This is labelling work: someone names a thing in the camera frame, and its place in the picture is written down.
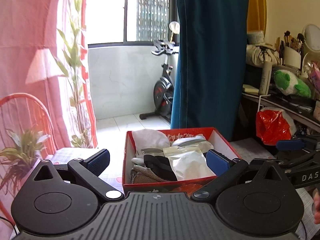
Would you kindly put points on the green white plush toy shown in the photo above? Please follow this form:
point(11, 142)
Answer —
point(289, 84)

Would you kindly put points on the white mesh zipper pouch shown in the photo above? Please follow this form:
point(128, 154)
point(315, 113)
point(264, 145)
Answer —
point(152, 142)

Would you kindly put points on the beige cloth bundle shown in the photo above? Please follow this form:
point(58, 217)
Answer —
point(258, 55)

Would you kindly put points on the grey knit cloth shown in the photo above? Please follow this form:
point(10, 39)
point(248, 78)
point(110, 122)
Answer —
point(144, 175)

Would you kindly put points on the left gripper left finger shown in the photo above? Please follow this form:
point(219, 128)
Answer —
point(63, 200)

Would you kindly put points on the pink printed backdrop cloth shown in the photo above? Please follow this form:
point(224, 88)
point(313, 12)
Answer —
point(45, 100)

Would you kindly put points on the white brush holder cup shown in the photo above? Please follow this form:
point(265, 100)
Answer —
point(292, 58)

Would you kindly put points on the checkered strawberry tablecloth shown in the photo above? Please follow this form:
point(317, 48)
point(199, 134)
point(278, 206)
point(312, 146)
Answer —
point(149, 215)

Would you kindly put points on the black exercise bike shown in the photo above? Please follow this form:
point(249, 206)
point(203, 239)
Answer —
point(163, 90)

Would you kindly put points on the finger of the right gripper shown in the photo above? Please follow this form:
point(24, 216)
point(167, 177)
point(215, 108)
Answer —
point(306, 143)
point(307, 162)

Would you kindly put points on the person right hand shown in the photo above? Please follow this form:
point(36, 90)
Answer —
point(316, 205)

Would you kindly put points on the red plastic bag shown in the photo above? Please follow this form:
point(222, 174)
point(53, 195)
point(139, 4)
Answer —
point(273, 125)

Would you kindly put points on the white spray bottle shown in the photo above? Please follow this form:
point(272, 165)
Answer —
point(265, 78)

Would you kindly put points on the black knit cloth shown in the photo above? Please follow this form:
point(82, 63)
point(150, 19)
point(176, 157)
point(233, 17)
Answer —
point(160, 166)

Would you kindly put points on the red strawberry cardboard box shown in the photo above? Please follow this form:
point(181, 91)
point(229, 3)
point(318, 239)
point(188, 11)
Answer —
point(214, 160)

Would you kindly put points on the white frosted plastic bag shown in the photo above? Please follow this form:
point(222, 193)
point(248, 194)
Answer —
point(188, 162)

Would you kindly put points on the dark shelf table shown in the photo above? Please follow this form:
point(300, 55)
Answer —
point(298, 115)

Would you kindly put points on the dark teal curtain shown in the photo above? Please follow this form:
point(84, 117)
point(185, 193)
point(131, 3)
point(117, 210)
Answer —
point(211, 64)

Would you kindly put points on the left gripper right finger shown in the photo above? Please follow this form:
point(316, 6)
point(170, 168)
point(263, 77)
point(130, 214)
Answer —
point(255, 199)

